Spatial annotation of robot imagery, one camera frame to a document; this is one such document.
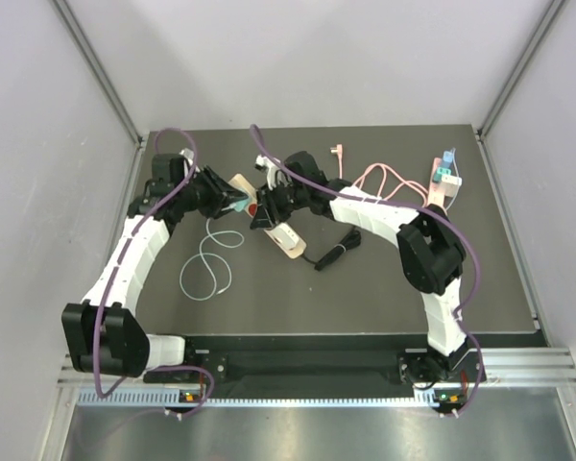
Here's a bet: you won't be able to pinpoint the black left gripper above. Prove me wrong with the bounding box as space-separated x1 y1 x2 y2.
174 164 246 219

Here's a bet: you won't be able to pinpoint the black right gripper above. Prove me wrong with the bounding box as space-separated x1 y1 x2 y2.
254 178 312 229

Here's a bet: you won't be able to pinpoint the teal charger plug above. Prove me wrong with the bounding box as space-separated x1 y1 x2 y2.
229 198 252 212

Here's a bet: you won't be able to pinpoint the beige power strip red sockets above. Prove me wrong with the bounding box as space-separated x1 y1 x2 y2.
228 174 306 259

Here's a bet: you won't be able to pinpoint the white square charger plug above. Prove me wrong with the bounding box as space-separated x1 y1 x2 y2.
269 223 300 250

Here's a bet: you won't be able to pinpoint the pink power strip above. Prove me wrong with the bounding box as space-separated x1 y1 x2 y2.
427 158 456 209

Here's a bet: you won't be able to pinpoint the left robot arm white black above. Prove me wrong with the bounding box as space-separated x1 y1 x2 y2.
61 149 249 381

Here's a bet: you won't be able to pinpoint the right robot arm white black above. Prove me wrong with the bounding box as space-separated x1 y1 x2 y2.
251 151 468 380

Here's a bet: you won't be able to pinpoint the teal dual usb charger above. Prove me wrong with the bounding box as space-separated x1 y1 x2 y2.
436 167 452 176

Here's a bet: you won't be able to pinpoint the white flat charger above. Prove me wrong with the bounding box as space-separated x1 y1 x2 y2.
441 175 463 197

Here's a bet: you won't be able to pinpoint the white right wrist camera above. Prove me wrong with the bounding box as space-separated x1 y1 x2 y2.
254 155 280 190

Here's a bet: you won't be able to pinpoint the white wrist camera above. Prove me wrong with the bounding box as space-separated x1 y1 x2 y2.
254 155 280 190
180 148 199 171

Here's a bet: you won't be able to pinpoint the mint green charging cable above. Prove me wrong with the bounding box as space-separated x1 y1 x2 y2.
179 206 245 303

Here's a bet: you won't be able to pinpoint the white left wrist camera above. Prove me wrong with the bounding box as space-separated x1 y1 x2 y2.
180 148 199 171

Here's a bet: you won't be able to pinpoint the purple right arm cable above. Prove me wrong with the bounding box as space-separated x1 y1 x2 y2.
249 124 485 418

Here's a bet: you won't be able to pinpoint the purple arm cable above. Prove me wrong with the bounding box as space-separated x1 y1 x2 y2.
94 127 216 423
249 124 485 418

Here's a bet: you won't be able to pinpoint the black power strip cord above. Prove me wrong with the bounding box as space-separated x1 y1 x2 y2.
300 229 363 271

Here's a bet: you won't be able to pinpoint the pink power strip cord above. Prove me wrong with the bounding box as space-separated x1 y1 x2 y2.
327 144 437 207

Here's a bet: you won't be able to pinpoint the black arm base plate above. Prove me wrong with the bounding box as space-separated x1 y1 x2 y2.
143 348 487 386

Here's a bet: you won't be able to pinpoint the aluminium frame post left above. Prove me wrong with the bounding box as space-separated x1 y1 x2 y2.
49 0 143 146

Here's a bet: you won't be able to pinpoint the aluminium frame post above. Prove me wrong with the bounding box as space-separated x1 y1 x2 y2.
49 0 143 146
475 0 568 142

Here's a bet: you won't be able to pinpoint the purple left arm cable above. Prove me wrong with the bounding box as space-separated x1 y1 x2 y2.
94 127 216 423

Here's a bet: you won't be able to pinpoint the aluminium frame rail front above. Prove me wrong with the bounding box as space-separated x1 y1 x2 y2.
56 346 576 388

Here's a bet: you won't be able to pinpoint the aluminium frame post right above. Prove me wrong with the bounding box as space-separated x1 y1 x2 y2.
475 0 568 142

